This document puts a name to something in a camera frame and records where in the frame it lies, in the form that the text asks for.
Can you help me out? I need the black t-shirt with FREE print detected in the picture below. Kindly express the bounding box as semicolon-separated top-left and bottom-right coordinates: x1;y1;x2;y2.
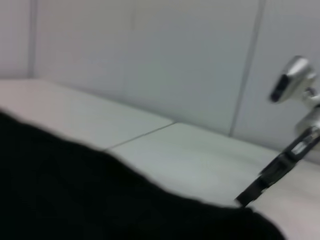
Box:
0;108;287;240

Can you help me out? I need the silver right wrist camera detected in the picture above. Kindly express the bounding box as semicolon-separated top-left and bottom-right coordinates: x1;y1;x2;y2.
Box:
268;56;317;103

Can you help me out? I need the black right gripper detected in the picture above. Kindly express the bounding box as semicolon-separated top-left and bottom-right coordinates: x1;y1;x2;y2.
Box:
234;128;320;208

